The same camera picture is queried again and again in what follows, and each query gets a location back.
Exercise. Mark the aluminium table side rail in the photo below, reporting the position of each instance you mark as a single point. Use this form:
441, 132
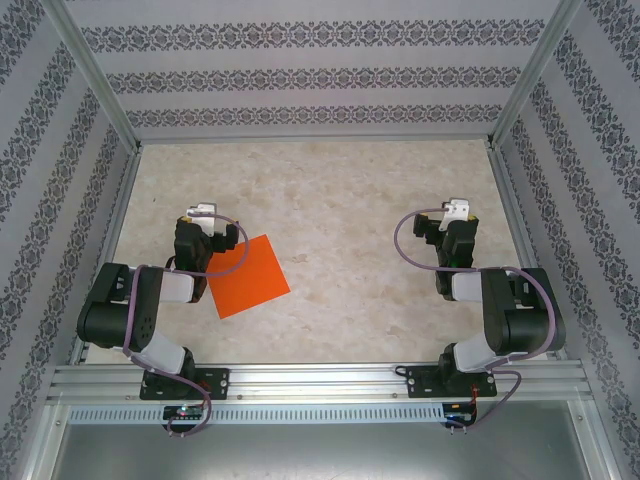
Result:
107, 250
529, 250

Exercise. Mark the grey metal sheet panel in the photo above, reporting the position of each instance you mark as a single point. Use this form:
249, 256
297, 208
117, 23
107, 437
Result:
320, 455

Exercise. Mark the orange paper sheet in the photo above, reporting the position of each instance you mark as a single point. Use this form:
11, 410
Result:
250, 280

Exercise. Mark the aluminium frame post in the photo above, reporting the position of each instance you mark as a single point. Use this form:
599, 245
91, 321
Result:
531, 75
97, 75

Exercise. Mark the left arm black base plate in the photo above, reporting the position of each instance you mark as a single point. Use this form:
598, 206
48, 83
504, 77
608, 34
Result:
220, 384

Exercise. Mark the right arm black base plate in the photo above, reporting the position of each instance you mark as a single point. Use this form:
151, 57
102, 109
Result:
420, 382

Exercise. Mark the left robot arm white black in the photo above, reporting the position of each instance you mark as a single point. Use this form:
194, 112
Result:
145, 320

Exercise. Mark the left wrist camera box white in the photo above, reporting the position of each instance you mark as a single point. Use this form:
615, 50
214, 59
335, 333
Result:
202, 210

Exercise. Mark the aluminium mounting rail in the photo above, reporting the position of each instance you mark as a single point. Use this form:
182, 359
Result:
320, 380

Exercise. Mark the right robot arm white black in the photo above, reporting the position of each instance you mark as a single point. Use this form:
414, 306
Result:
525, 325

